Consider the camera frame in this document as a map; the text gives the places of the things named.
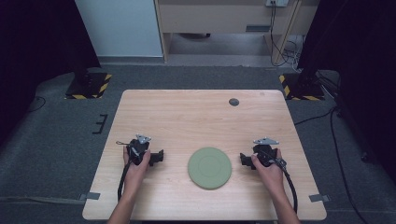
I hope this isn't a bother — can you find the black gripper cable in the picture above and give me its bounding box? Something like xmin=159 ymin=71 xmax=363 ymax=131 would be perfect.
xmin=117 ymin=159 xmax=133 ymax=202
xmin=275 ymin=158 xmax=299 ymax=215

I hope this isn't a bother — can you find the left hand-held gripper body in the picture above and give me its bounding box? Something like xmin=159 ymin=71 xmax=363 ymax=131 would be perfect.
xmin=126 ymin=133 xmax=153 ymax=165

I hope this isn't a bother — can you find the grey power strip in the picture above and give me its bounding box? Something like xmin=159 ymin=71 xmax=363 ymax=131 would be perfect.
xmin=264 ymin=0 xmax=290 ymax=8

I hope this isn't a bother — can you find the person's right hand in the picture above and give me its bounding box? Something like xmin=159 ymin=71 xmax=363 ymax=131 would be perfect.
xmin=250 ymin=148 xmax=287 ymax=197

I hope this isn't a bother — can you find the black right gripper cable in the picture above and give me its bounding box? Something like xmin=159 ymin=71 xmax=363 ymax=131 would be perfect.
xmin=275 ymin=158 xmax=299 ymax=215

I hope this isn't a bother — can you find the grey tape strip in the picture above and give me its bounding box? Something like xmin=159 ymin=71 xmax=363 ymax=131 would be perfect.
xmin=78 ymin=191 xmax=102 ymax=202
xmin=308 ymin=193 xmax=332 ymax=203

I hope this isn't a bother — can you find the white partition panel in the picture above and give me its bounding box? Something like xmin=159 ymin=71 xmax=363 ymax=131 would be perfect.
xmin=74 ymin=0 xmax=164 ymax=58

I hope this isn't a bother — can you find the bundle of black desk cables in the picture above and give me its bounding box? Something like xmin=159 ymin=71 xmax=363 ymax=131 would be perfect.
xmin=268 ymin=1 xmax=305 ymax=68

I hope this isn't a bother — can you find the black curtain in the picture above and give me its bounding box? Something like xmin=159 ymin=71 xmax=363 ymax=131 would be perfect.
xmin=0 ymin=0 xmax=102 ymax=148
xmin=296 ymin=0 xmax=396 ymax=186

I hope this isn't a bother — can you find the black striped stand base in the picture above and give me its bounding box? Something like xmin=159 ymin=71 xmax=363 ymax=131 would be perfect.
xmin=64 ymin=71 xmax=113 ymax=101
xmin=278 ymin=72 xmax=326 ymax=102

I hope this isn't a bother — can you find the light wooden desk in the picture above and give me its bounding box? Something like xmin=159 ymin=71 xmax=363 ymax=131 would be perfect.
xmin=154 ymin=0 xmax=321 ymax=64

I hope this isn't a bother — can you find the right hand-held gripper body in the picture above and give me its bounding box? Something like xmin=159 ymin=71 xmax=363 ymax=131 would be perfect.
xmin=252 ymin=136 xmax=280 ymax=168

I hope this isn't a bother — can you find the thin black floor cable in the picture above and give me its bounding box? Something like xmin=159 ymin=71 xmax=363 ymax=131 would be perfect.
xmin=27 ymin=95 xmax=48 ymax=114

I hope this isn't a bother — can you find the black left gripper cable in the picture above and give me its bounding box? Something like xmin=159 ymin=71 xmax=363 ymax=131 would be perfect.
xmin=117 ymin=159 xmax=133 ymax=202

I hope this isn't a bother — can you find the person's left hand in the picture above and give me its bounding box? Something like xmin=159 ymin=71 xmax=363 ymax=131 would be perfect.
xmin=122 ymin=146 xmax=152 ymax=196

